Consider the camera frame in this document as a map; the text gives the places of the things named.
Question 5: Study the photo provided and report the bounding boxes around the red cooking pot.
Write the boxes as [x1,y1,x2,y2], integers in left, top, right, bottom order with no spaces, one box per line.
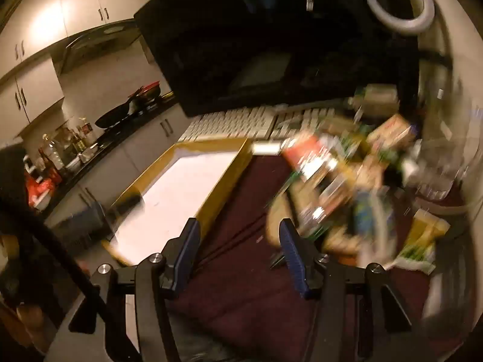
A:
[134,81,162,101]

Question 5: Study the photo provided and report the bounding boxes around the white ring light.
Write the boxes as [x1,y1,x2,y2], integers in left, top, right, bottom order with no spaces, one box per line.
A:
[364,0,437,37]

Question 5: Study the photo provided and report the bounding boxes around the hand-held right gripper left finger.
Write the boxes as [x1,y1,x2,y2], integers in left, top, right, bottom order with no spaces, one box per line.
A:
[45,218,201,362]

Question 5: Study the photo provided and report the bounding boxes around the white upper kitchen cabinets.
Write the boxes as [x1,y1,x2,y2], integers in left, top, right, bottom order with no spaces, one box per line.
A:
[0,0,178,133]

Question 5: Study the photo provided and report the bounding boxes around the black computer monitor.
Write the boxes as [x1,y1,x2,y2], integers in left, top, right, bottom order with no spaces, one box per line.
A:
[134,0,420,118]

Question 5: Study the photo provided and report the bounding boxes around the pile of mixed snack packets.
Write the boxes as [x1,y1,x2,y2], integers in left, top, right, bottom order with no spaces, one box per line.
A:
[264,113,424,265]

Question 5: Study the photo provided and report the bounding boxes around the black kitchen counter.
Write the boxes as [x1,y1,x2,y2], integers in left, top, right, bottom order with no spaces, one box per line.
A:
[26,92,178,212]

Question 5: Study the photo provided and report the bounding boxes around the kitchen range hood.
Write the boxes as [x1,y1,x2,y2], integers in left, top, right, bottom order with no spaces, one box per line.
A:
[56,19,143,75]

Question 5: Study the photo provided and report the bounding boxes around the clear glass container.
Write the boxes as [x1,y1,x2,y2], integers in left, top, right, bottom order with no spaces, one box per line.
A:
[418,83,477,201]

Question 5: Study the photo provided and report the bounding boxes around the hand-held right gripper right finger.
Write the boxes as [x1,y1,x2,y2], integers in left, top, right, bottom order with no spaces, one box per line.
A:
[278,218,427,362]

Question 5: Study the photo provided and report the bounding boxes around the black frying pan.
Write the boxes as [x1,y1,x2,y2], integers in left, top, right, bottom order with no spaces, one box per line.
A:
[94,103,134,129]

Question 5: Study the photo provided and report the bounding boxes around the grey white jar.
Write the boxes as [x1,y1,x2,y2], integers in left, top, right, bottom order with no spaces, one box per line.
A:
[349,84,400,118]

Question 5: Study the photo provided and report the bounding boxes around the tan printed snack box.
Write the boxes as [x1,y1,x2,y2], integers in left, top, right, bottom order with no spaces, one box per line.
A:
[368,114,420,148]

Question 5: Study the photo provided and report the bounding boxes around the red plastic bag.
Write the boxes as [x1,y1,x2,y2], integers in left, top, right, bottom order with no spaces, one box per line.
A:
[26,169,63,206]

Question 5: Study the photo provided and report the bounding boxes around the row of kitchen bottles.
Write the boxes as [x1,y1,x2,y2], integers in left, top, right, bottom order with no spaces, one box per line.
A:
[37,121,97,172]

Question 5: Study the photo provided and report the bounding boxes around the maroon table cloth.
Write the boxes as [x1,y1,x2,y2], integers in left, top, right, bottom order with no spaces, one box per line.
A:
[166,154,465,362]

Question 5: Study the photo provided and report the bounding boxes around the white keyboard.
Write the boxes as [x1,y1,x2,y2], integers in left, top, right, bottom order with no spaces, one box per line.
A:
[177,106,278,143]
[271,107,337,141]

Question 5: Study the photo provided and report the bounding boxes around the yellow cardboard box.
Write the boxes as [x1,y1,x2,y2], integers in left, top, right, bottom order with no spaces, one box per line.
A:
[102,138,253,266]

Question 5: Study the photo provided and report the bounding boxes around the grey lower kitchen cabinets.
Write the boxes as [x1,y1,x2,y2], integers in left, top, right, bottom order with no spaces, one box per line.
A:
[45,111,195,244]

